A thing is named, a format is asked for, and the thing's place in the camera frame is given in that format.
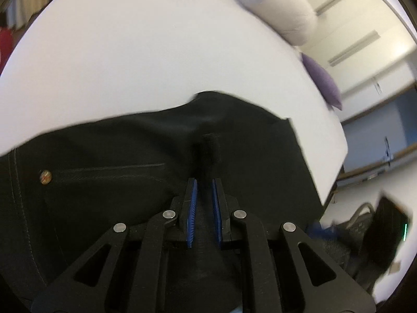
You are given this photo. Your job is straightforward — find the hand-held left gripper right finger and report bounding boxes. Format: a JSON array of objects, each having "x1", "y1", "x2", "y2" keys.
[{"x1": 212, "y1": 178, "x2": 375, "y2": 313}]

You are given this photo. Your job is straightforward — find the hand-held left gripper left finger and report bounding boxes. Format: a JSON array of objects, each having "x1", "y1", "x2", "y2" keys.
[{"x1": 31, "y1": 178, "x2": 199, "y2": 313}]

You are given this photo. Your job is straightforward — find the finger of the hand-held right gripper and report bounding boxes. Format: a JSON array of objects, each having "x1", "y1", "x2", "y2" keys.
[{"x1": 309, "y1": 222, "x2": 345, "y2": 240}]

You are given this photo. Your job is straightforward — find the black pants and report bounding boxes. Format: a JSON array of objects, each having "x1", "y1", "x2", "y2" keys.
[{"x1": 0, "y1": 91, "x2": 326, "y2": 313}]

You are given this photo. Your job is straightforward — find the black bag on floor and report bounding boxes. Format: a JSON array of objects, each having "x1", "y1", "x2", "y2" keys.
[{"x1": 321, "y1": 202, "x2": 378, "y2": 287}]

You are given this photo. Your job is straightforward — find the purple cushion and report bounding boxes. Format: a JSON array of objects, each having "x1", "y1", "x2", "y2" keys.
[{"x1": 301, "y1": 53, "x2": 342, "y2": 111}]

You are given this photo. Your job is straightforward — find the bed with white sheet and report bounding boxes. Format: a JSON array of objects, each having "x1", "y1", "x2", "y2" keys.
[{"x1": 0, "y1": 0, "x2": 347, "y2": 206}]

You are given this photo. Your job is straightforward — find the white wardrobe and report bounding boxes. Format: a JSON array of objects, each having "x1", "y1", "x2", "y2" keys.
[{"x1": 293, "y1": 0, "x2": 417, "y2": 121}]

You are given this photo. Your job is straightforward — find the red bag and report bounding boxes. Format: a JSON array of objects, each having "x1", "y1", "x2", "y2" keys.
[{"x1": 0, "y1": 28, "x2": 15, "y2": 69}]

